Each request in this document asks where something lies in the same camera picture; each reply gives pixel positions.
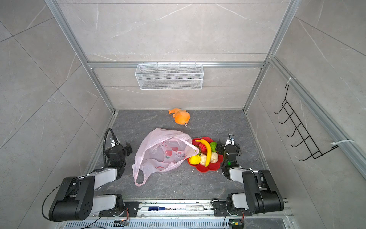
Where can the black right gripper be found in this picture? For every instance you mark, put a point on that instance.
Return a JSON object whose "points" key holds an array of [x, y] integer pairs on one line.
{"points": [[222, 147]]}

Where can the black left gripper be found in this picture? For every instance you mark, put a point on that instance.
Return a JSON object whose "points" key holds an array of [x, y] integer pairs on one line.
{"points": [[125, 150]]}

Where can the beige fake bun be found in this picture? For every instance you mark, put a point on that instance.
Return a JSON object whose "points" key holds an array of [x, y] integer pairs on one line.
{"points": [[203, 159], [214, 158]]}

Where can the yellow fake banana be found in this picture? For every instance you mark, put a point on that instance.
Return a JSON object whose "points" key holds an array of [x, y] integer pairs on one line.
{"points": [[208, 150]]}

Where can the red flower-shaped plate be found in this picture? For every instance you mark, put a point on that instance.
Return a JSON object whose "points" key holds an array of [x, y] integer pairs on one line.
{"points": [[211, 167]]}

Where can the red fake fruit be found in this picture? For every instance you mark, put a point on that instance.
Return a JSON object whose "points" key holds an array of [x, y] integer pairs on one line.
{"points": [[202, 148]]}

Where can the pink plastic bag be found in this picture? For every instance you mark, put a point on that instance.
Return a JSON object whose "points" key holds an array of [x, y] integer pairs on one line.
{"points": [[161, 151]]}

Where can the yellow fake round fruit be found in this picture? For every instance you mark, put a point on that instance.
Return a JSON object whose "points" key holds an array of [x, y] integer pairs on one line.
{"points": [[195, 160]]}

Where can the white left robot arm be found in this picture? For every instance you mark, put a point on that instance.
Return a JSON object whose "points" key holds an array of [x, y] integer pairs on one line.
{"points": [[75, 198]]}

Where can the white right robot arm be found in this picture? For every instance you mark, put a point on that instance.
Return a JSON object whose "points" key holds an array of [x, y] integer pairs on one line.
{"points": [[260, 194]]}

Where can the orange toy fruit with loop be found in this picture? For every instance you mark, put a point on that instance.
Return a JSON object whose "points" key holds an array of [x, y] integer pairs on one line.
{"points": [[181, 117]]}

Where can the blue marker pen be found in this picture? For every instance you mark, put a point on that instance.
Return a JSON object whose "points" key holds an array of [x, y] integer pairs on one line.
{"points": [[156, 208]]}

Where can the white tube on rail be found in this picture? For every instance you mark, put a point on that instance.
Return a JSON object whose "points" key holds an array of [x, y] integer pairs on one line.
{"points": [[190, 208]]}

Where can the black wire hook rack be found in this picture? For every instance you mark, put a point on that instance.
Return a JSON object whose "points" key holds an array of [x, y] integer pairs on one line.
{"points": [[300, 130]]}

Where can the white wire mesh basket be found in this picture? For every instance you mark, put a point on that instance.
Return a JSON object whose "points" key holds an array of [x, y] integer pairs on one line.
{"points": [[170, 76]]}

